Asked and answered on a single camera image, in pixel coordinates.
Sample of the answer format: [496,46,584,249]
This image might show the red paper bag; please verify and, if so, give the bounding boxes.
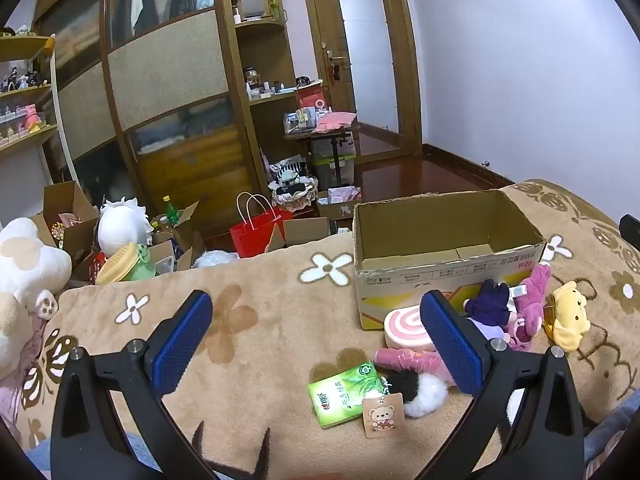
[229,192,293,259]

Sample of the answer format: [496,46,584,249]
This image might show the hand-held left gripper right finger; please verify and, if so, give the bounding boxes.
[419,290,586,480]

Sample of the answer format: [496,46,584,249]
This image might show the large white beige plush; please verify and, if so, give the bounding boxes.
[0,217,73,381]

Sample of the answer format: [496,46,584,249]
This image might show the white fluffy item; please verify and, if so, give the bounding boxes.
[194,249,238,268]

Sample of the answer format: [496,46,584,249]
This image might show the white-haired plush doll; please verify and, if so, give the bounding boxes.
[96,197,153,256]

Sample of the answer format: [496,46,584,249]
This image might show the person's blue jeans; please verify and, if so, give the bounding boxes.
[582,395,640,480]

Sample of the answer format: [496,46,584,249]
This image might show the metal door handle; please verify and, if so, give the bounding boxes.
[326,50,348,81]

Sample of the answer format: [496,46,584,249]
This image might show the cardboard box with bottles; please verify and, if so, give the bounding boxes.
[150,201,206,276]

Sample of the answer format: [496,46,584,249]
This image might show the yellow green frog toy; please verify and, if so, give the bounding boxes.
[96,241,157,286]

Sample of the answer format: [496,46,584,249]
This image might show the yellow plush bear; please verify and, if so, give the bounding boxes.
[544,281,593,353]

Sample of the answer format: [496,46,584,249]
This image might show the tall open cardboard box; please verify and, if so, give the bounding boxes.
[30,180,101,271]

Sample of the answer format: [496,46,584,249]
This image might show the flat brown cardboard box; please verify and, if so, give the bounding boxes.
[270,217,331,251]

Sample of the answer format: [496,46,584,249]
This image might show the yellow wall shelf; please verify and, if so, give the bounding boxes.
[0,34,61,151]

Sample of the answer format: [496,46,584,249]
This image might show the black white fluffy keychain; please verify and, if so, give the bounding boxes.
[361,370,449,439]

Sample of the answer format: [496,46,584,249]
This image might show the small side table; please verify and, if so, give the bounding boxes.
[282,125,361,191]

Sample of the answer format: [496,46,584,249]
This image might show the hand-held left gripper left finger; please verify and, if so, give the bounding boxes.
[50,290,221,480]

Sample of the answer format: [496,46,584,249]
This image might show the purple-haired plush doll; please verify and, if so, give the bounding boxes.
[462,280,526,343]

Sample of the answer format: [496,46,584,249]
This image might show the small cardboard box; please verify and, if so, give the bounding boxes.
[316,186,362,220]

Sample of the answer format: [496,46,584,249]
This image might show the pink plush bear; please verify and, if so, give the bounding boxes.
[505,262,553,352]

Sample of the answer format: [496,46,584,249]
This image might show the wooden wardrobe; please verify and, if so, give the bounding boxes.
[32,0,261,241]

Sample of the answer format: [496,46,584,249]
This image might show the lace-trimmed basket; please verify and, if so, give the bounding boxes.
[270,160,320,209]

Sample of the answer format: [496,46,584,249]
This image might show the pink printed bedsheet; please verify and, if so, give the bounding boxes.
[0,325,61,433]

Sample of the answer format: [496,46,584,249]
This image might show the green tissue packet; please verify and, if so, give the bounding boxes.
[306,361,383,429]

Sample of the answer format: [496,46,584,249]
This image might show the clear plastic storage box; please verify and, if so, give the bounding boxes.
[310,152,357,191]

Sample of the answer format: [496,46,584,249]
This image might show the wooden door with glass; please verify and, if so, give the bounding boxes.
[300,0,423,161]

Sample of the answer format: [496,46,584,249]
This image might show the red box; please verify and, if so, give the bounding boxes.
[297,84,326,111]

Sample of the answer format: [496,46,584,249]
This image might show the pink swirl roll plush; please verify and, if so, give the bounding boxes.
[384,304,441,351]

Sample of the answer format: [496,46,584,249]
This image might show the wooden corner shelf unit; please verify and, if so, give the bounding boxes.
[220,0,321,201]

